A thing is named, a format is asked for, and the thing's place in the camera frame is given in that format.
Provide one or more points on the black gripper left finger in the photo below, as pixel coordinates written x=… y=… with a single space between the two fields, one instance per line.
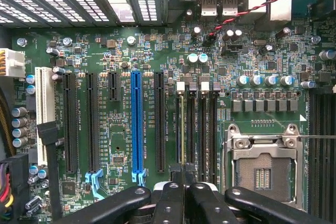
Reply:
x=168 y=203

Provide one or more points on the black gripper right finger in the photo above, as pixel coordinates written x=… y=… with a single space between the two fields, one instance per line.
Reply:
x=202 y=203

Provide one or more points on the RAM slot with white latch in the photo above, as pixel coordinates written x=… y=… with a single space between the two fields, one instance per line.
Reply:
x=178 y=119
x=203 y=129

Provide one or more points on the RAM slot with black latch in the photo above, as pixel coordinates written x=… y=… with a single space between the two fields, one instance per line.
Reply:
x=214 y=129
x=191 y=129

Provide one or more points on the silver CPU socket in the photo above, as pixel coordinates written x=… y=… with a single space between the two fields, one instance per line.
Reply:
x=265 y=155

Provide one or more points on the long black expansion slot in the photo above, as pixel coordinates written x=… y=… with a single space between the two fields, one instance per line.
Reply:
x=92 y=121
x=70 y=121
x=159 y=121

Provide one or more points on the blue expansion slot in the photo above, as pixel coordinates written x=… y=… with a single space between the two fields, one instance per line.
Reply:
x=137 y=119

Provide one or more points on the green motherboard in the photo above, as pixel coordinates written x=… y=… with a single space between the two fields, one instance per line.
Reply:
x=126 y=119

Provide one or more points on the short black expansion slot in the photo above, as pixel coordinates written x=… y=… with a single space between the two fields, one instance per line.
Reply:
x=114 y=86

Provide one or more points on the silver cylindrical capacitor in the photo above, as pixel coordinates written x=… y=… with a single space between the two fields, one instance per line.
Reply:
x=19 y=132
x=19 y=112
x=256 y=80
x=192 y=58
x=307 y=84
x=242 y=80
x=286 y=80
x=20 y=142
x=19 y=122
x=271 y=80
x=327 y=55
x=203 y=58

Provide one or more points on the thin metal locking lever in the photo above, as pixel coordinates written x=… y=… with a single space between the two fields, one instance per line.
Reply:
x=317 y=137

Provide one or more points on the white expansion slot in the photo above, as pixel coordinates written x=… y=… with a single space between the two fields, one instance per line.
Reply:
x=45 y=95

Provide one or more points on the silver motherboard screw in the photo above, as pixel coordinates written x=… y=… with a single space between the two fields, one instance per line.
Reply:
x=22 y=42
x=67 y=41
x=316 y=40
x=131 y=40

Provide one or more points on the silver USB port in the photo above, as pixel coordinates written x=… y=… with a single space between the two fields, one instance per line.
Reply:
x=230 y=5
x=209 y=5

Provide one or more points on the white power connector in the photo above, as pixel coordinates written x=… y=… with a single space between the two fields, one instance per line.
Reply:
x=13 y=62

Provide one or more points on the large silver rear port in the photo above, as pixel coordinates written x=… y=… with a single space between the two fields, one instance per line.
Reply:
x=281 y=6

